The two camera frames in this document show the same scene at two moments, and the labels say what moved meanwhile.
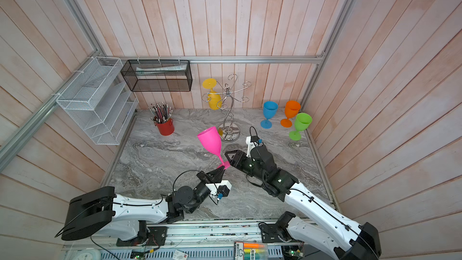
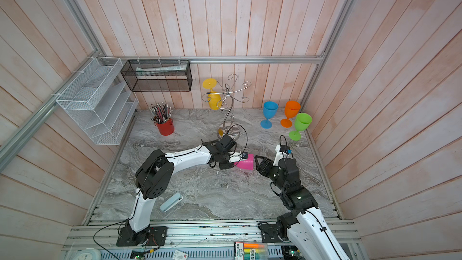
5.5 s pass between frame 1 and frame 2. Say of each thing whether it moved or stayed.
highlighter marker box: stayed
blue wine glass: stayed
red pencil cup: stayed
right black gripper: moved
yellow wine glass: stayed
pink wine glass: moved
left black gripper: moved
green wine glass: stayed
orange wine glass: stayed
